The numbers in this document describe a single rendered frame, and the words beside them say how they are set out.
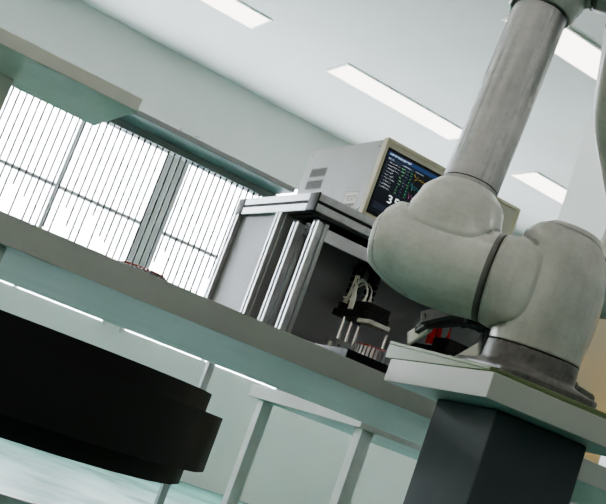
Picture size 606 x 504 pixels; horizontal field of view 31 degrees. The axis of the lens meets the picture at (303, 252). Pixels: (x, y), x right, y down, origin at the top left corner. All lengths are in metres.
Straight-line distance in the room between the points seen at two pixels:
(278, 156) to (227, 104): 0.65
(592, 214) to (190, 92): 3.83
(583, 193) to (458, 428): 5.32
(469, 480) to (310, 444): 8.13
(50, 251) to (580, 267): 0.87
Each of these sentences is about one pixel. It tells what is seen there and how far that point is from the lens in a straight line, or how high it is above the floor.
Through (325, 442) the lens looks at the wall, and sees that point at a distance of 9.86.
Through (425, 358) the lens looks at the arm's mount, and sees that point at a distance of 1.76.
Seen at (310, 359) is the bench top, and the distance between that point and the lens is 2.06.
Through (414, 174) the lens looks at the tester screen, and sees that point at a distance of 2.65.
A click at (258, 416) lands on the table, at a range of 4.47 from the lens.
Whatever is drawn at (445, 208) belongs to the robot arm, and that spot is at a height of 1.00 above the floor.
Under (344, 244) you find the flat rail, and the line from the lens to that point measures 2.50.
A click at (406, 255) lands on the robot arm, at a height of 0.90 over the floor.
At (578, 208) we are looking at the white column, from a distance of 6.97.
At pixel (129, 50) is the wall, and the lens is 9.09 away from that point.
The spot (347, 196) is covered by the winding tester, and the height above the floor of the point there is 1.17.
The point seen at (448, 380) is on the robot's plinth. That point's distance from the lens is 1.68.
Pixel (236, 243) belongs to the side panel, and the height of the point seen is 0.99.
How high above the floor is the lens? 0.54
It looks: 10 degrees up
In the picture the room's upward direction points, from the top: 20 degrees clockwise
